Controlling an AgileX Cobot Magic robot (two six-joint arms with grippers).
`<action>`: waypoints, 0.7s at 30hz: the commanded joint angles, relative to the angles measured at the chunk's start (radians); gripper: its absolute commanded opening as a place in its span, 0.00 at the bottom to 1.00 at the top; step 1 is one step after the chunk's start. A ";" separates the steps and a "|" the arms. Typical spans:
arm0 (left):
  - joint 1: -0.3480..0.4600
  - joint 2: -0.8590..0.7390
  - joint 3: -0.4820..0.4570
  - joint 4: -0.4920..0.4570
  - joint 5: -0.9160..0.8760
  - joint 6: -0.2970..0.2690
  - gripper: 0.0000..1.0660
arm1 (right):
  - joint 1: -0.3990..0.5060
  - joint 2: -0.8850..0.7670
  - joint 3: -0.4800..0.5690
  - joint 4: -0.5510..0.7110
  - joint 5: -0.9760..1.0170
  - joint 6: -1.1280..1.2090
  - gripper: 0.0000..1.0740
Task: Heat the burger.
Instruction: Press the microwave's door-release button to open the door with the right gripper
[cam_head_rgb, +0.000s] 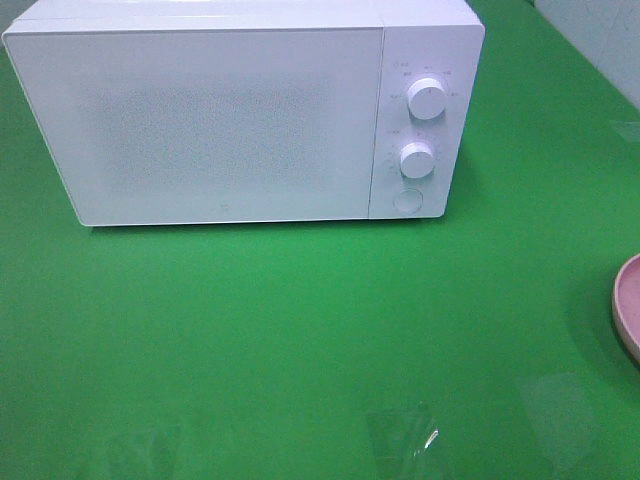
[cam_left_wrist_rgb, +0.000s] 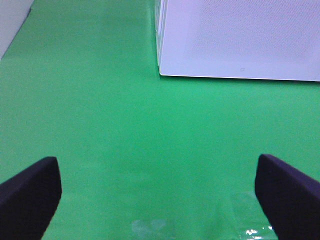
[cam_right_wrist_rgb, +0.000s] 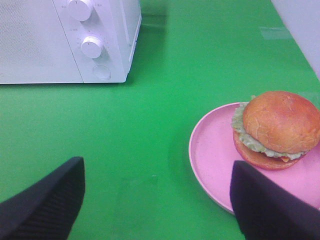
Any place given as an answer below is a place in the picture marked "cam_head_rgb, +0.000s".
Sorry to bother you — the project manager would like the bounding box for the round door release button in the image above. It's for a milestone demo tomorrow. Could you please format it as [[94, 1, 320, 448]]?
[[393, 188, 423, 215]]

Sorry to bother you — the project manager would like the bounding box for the pink round plate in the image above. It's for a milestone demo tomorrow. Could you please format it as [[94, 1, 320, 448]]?
[[611, 254, 640, 365]]

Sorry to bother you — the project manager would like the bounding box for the white microwave door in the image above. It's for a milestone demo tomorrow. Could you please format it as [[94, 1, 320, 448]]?
[[5, 29, 383, 226]]

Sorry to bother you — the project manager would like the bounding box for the upper white microwave knob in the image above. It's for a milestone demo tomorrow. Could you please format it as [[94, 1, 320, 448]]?
[[407, 76, 447, 120]]

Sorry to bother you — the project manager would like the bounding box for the white microwave oven body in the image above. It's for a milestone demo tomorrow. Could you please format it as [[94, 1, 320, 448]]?
[[2, 1, 485, 221]]

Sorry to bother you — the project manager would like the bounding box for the clear tape patch centre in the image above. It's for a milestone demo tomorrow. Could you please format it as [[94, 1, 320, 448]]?
[[366, 402, 445, 479]]

